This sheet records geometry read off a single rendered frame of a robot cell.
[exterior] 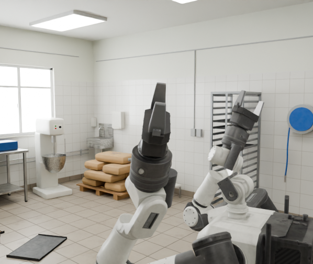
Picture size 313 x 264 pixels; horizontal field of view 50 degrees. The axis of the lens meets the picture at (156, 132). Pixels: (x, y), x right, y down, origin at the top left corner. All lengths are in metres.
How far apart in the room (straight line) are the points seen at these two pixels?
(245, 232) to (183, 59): 5.25
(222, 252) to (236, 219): 0.22
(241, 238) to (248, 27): 4.74
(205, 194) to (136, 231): 0.62
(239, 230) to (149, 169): 0.34
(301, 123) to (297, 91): 0.46
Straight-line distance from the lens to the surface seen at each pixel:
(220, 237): 0.81
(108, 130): 7.35
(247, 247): 0.92
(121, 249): 0.84
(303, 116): 4.92
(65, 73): 7.29
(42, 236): 4.62
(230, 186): 0.95
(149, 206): 0.74
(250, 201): 1.19
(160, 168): 0.71
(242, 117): 1.29
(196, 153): 5.90
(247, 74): 5.38
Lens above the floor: 1.70
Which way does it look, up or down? 5 degrees down
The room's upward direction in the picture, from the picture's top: straight up
